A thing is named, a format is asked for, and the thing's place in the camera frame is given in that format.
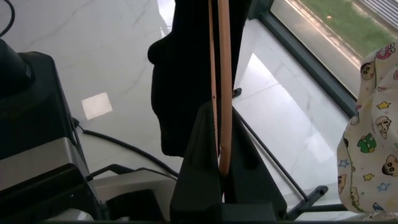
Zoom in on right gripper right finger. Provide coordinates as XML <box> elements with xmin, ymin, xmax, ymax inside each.
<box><xmin>222</xmin><ymin>108</ymin><xmax>287</xmax><ymax>218</ymax></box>

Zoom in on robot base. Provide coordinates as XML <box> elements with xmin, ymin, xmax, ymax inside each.
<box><xmin>0</xmin><ymin>39</ymin><xmax>178</xmax><ymax>223</ymax></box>

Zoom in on cream printed shorts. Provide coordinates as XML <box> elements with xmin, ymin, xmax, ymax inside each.
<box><xmin>336</xmin><ymin>42</ymin><xmax>398</xmax><ymax>219</ymax></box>

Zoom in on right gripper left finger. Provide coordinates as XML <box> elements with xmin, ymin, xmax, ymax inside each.
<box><xmin>169</xmin><ymin>101</ymin><xmax>223</xmax><ymax>222</ymax></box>

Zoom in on black garment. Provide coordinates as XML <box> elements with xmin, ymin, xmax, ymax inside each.
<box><xmin>147</xmin><ymin>0</ymin><xmax>250</xmax><ymax>158</ymax></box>

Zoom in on pink clothes hanger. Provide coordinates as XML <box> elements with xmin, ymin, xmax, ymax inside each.
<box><xmin>207</xmin><ymin>0</ymin><xmax>233</xmax><ymax>177</ymax></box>

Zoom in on black clothes rack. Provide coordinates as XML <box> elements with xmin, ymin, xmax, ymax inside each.
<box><xmin>231</xmin><ymin>87</ymin><xmax>348</xmax><ymax>220</ymax></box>

